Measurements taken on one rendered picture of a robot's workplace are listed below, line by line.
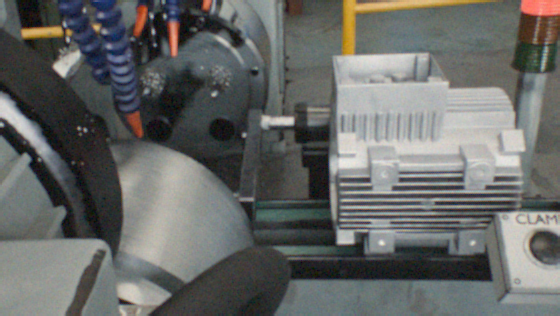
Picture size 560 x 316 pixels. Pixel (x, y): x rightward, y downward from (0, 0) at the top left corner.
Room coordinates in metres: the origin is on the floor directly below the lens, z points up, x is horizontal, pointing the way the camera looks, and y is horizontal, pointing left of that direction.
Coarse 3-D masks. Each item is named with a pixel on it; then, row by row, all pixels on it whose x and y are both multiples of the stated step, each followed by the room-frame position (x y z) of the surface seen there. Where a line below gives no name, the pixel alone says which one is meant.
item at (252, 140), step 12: (252, 120) 0.87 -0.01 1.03; (264, 120) 0.88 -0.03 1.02; (252, 132) 0.83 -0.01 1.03; (252, 144) 0.79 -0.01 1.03; (252, 156) 0.76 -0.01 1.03; (252, 168) 0.73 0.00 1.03; (240, 180) 0.70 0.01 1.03; (252, 180) 0.70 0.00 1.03; (240, 192) 0.67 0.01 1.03; (252, 192) 0.67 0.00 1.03; (240, 204) 0.66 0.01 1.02; (252, 204) 0.66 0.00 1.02; (252, 216) 0.66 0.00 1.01
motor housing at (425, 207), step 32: (448, 96) 0.74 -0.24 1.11; (480, 96) 0.73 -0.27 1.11; (448, 128) 0.70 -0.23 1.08; (480, 128) 0.70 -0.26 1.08; (512, 128) 0.69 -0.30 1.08; (352, 160) 0.68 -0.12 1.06; (416, 160) 0.66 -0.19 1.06; (448, 160) 0.66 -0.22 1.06; (512, 160) 0.67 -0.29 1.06; (352, 192) 0.65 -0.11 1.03; (384, 192) 0.65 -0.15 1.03; (416, 192) 0.65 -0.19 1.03; (448, 192) 0.65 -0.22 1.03; (480, 192) 0.64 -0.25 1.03; (512, 192) 0.65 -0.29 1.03; (352, 224) 0.66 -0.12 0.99; (384, 224) 0.65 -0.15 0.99; (416, 224) 0.65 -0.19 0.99; (448, 224) 0.65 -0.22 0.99; (480, 224) 0.65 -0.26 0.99
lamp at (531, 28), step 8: (520, 16) 1.02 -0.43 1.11; (528, 16) 1.01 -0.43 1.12; (536, 16) 1.00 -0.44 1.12; (544, 16) 0.99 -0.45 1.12; (552, 16) 0.99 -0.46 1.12; (520, 24) 1.02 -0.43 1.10; (528, 24) 1.00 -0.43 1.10; (536, 24) 1.00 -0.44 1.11; (544, 24) 0.99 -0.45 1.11; (552, 24) 0.99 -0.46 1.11; (520, 32) 1.02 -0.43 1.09; (528, 32) 1.00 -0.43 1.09; (536, 32) 1.00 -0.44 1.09; (544, 32) 0.99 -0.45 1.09; (552, 32) 0.99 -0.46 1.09; (520, 40) 1.01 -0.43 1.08; (528, 40) 1.00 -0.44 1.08; (536, 40) 0.99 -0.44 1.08; (544, 40) 0.99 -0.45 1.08; (552, 40) 0.99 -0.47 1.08
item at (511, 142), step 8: (344, 136) 0.68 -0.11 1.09; (352, 136) 0.68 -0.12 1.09; (504, 136) 0.67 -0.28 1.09; (512, 136) 0.67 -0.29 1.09; (520, 136) 0.67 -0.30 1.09; (344, 144) 0.68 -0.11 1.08; (352, 144) 0.67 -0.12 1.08; (504, 144) 0.66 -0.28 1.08; (512, 144) 0.66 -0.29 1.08; (520, 144) 0.66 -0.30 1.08; (344, 152) 0.67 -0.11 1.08; (352, 152) 0.67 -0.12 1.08; (504, 152) 0.66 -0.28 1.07; (512, 152) 0.66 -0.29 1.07; (520, 152) 0.66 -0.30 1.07; (336, 232) 0.68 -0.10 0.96; (344, 232) 0.68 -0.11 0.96; (352, 232) 0.68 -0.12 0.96; (336, 240) 0.67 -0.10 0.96; (344, 240) 0.67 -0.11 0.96; (352, 240) 0.67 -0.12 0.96
